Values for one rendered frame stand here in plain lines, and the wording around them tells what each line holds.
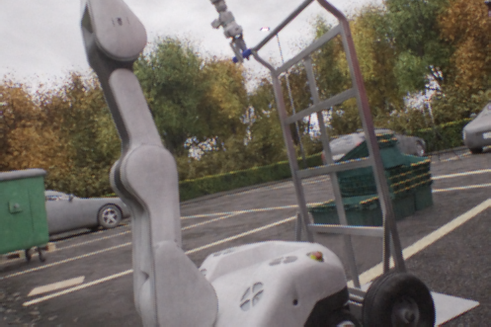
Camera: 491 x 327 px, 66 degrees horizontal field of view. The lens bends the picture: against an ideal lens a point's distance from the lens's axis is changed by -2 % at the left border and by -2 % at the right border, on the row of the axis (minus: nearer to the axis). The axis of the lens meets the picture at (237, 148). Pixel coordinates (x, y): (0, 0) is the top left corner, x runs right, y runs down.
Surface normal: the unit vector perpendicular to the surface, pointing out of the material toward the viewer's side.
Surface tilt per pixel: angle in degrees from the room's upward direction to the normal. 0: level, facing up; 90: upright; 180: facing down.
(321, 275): 90
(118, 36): 91
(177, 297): 90
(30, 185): 94
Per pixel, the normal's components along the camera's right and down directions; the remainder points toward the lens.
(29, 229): 0.68, -0.13
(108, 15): 0.38, -0.13
